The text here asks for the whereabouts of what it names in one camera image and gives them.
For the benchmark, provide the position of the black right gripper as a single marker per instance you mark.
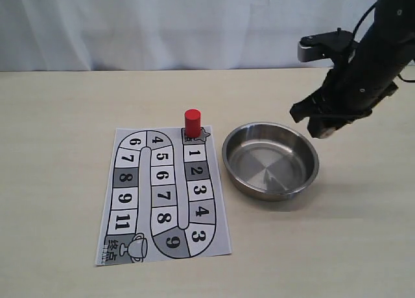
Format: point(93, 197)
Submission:
point(346, 96)

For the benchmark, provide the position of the red cylinder game piece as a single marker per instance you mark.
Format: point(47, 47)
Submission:
point(192, 123)

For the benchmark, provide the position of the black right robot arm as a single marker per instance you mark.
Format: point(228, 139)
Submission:
point(390, 38)

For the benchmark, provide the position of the round steel dish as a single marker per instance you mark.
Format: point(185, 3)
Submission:
point(268, 161)

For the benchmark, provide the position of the paper number game board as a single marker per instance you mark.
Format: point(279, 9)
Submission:
point(163, 199)

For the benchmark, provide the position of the white curtain backdrop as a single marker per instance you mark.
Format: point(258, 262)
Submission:
point(155, 35)

